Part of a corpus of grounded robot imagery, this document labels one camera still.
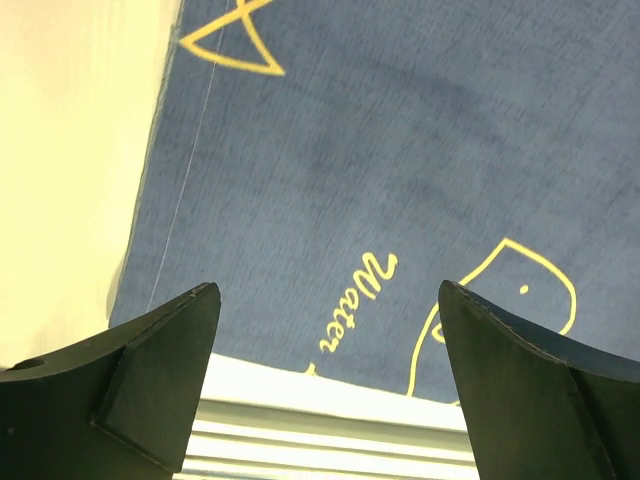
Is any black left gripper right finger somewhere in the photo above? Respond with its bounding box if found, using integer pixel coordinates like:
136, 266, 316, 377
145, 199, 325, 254
438, 281, 639, 479

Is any aluminium rail base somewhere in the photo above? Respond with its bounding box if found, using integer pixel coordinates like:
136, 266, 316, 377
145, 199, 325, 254
177, 354, 479, 479

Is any blue placemat with yellow drawings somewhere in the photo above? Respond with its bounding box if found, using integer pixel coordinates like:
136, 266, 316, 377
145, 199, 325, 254
110, 1, 639, 403

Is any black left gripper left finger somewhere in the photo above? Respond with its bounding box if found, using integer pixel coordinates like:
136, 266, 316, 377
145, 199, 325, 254
1, 283, 221, 479

